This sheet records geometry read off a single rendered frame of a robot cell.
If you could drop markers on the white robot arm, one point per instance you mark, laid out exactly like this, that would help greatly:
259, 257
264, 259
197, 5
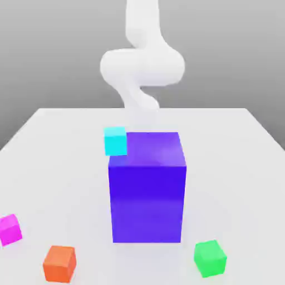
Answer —
142, 64

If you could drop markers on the small cyan cube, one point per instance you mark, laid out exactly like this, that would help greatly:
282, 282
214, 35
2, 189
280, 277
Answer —
115, 142

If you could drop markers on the small green cube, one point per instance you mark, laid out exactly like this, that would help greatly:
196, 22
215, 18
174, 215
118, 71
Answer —
210, 259

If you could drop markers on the small orange cube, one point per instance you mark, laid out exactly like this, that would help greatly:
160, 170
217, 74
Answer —
59, 265

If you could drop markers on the small magenta cube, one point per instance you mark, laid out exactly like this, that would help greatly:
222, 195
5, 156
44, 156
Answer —
9, 230

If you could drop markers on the large purple box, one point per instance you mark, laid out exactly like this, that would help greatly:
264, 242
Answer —
147, 196

